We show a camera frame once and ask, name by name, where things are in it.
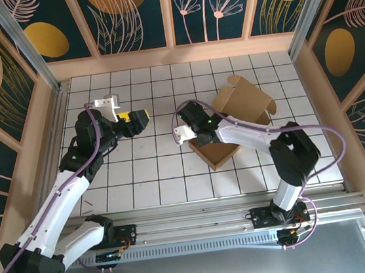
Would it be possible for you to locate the brown cardboard paper box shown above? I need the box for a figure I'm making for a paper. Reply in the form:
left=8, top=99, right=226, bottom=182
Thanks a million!
left=181, top=70, right=285, bottom=174

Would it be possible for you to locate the small green circuit board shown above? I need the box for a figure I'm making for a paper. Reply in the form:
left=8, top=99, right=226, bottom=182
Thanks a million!
left=94, top=249, right=123, bottom=264

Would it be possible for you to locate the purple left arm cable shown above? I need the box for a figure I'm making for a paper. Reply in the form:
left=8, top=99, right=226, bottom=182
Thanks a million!
left=0, top=99, right=119, bottom=273

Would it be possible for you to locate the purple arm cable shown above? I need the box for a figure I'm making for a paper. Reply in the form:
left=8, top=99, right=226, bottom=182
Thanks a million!
left=0, top=99, right=119, bottom=273
left=167, top=82, right=358, bottom=262

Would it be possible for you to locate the aluminium side rail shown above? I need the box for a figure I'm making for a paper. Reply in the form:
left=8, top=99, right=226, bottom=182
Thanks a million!
left=20, top=82, right=86, bottom=233

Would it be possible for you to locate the aluminium corner post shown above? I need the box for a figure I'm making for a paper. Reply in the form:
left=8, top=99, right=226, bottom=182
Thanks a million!
left=282, top=0, right=349, bottom=62
left=0, top=0, right=63, bottom=99

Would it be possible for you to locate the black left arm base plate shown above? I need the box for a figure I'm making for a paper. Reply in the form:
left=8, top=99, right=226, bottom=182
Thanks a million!
left=111, top=223, right=139, bottom=249

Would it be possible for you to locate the aluminium mounting rail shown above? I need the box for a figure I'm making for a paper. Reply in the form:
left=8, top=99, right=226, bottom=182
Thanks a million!
left=13, top=180, right=365, bottom=261

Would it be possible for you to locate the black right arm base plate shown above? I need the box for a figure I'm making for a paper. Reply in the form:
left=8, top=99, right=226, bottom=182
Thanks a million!
left=250, top=201, right=311, bottom=230

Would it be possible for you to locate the perforated metal cable duct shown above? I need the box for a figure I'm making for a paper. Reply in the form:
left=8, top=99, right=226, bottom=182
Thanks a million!
left=64, top=232, right=282, bottom=272

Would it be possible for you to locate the black circuit board with wires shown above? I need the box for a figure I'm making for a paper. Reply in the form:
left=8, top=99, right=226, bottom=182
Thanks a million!
left=276, top=223, right=313, bottom=242

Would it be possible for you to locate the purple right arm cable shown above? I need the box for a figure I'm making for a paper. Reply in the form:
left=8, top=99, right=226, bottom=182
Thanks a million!
left=167, top=82, right=358, bottom=262

